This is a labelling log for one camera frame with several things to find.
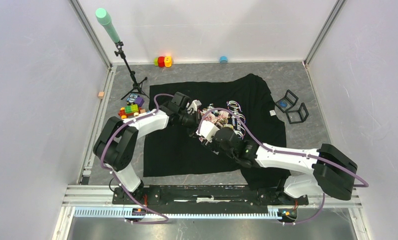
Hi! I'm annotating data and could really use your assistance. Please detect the owl eight toy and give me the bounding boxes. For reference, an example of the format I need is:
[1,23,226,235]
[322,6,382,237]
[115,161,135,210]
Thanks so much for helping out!
[126,93,139,106]

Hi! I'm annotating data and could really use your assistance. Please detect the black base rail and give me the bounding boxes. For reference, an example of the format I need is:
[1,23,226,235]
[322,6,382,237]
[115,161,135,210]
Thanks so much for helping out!
[112,185,309,216]

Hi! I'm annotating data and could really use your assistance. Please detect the blue cup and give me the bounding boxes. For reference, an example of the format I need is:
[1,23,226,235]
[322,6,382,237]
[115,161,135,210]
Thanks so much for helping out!
[219,55,229,64]

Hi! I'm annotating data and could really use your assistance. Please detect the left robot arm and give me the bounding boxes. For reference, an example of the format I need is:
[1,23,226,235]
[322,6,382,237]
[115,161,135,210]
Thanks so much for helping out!
[93,92,201,204]

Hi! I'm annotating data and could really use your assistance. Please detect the wooden cube on rail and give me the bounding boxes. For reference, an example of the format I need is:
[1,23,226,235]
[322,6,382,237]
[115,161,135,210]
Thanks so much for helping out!
[98,91,104,99]

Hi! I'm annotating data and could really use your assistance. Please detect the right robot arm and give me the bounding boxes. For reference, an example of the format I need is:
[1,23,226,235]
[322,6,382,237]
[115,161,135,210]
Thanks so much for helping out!
[197,126,358,204]

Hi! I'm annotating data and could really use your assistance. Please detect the red duplo car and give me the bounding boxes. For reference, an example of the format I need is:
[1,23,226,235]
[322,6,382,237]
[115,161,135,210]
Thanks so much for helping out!
[118,104,146,120]

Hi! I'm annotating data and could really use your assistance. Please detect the black floral t-shirt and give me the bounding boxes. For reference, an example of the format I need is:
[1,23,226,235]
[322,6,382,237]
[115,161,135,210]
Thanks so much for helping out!
[143,74,290,189]

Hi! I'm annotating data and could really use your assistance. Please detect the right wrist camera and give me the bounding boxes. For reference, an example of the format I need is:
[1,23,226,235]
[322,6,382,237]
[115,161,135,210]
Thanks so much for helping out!
[196,120,220,143]

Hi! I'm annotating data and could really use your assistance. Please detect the red yellow green toy rings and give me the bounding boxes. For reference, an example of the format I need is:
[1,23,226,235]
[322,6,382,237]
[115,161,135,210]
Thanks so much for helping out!
[153,55,173,68]

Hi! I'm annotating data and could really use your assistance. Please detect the blue round brooch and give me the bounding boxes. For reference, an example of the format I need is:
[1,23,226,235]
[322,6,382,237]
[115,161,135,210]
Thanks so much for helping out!
[279,100,288,109]

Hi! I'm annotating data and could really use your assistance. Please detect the green microphone on stand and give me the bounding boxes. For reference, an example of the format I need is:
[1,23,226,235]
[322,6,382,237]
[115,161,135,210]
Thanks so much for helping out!
[95,8,149,100]

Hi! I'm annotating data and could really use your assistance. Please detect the purple cube block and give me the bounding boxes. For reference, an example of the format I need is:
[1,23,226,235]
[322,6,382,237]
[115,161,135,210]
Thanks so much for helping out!
[134,96,144,108]

